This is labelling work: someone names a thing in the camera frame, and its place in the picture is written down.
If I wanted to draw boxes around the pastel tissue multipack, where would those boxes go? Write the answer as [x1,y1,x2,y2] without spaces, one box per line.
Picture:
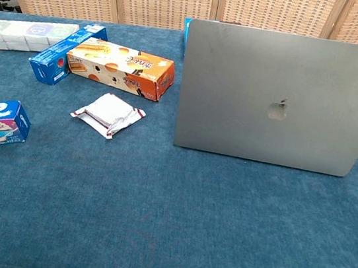
[0,13,81,62]

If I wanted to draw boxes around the blue brown chip cookie box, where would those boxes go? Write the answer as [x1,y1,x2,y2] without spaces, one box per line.
[179,17,194,58]

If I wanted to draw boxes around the grey Apple laptop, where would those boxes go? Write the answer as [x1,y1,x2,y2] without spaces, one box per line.
[170,17,358,180]

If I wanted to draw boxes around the white red-edged snack packet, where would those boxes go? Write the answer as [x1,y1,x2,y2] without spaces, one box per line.
[67,87,149,144]

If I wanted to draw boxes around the blue tablecloth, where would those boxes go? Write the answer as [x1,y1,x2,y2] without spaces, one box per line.
[0,0,358,268]

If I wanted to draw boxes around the orange biscuit box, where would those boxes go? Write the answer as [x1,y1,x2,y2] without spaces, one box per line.
[61,33,180,104]

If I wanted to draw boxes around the long blue cookie box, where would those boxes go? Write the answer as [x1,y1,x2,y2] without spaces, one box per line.
[26,17,110,92]

